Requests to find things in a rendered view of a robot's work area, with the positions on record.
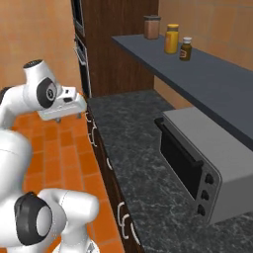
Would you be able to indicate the black wall oven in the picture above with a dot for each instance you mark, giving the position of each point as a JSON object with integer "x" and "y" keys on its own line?
{"x": 83, "y": 67}

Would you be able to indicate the black built-in microwave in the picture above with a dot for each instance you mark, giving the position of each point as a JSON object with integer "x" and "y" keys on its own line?
{"x": 78, "y": 15}

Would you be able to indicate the silver toaster oven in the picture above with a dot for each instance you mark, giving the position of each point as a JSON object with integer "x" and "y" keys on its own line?
{"x": 217, "y": 148}

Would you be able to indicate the black toaster oven knob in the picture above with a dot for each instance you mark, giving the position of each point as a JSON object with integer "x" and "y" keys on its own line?
{"x": 205, "y": 195}
{"x": 201, "y": 210}
{"x": 209, "y": 179}

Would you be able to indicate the dark wood tall cabinet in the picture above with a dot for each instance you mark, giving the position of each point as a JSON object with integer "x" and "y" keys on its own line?
{"x": 118, "y": 59}

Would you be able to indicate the brown jar with grey lid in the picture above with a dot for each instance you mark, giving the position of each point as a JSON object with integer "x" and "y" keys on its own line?
{"x": 151, "y": 28}

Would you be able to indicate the brown bottle with white cap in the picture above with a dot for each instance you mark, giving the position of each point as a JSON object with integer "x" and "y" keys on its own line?
{"x": 185, "y": 50}

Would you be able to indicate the dark wood counter cabinet run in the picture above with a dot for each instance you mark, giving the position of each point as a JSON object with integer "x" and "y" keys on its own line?
{"x": 112, "y": 184}

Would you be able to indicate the yellow bottle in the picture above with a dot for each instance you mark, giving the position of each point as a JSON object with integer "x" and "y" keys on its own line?
{"x": 171, "y": 39}

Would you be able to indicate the dark grey shelf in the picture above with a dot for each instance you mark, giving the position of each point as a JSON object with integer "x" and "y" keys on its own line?
{"x": 204, "y": 82}

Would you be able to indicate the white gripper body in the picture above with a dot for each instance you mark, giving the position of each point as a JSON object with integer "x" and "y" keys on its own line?
{"x": 66, "y": 108}

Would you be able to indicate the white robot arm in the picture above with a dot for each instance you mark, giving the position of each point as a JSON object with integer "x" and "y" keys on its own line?
{"x": 13, "y": 158}

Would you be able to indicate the black toaster oven door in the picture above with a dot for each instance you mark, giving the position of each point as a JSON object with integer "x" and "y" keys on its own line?
{"x": 179, "y": 163}

